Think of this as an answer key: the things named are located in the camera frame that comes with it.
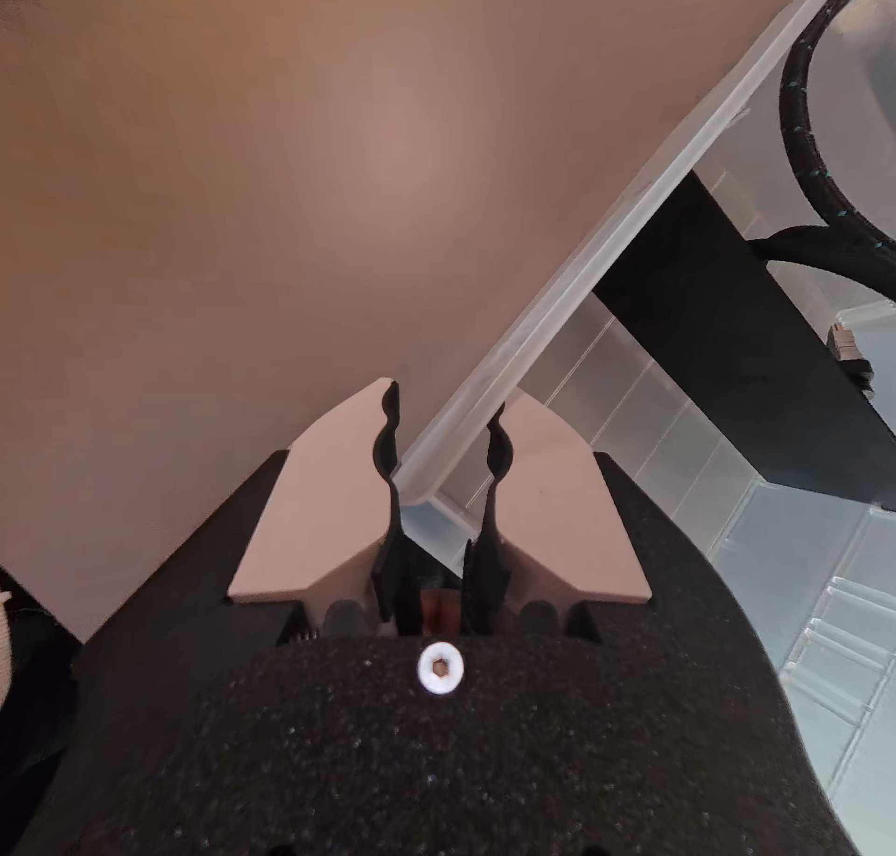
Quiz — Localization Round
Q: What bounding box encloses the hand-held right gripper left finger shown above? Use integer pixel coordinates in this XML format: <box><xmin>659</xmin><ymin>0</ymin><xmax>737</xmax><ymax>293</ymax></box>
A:
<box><xmin>226</xmin><ymin>378</ymin><xmax>422</xmax><ymax>636</ymax></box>

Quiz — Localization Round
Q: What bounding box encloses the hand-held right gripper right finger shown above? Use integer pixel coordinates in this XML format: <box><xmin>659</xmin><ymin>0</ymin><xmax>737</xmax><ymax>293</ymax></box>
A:
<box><xmin>462</xmin><ymin>387</ymin><xmax>655</xmax><ymax>634</ymax></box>

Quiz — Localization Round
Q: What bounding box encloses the clear plastic bin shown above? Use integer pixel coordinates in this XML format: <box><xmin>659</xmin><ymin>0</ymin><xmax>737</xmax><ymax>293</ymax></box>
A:
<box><xmin>391</xmin><ymin>0</ymin><xmax>896</xmax><ymax>829</ymax></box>

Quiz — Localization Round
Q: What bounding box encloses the green plug braided cable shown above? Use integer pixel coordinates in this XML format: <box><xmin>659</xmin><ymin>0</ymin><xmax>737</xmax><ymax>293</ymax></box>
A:
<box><xmin>777</xmin><ymin>0</ymin><xmax>896</xmax><ymax>255</ymax></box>

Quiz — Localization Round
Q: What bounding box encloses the person's right hand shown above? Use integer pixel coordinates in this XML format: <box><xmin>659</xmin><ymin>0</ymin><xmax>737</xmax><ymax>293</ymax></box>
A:
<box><xmin>419</xmin><ymin>589</ymin><xmax>464</xmax><ymax>634</ymax></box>

